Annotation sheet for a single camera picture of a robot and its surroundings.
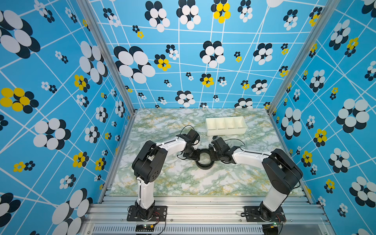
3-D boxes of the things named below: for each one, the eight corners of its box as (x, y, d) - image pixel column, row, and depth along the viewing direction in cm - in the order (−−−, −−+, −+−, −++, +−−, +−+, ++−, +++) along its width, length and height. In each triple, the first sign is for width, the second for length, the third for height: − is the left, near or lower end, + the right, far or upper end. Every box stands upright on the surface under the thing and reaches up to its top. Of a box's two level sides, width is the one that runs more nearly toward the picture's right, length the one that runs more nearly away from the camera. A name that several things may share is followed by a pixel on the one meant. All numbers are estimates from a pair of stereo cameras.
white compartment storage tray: (207, 136, 107) (207, 131, 103) (205, 122, 115) (205, 118, 111) (246, 133, 108) (248, 129, 104) (241, 120, 116) (243, 116, 112)
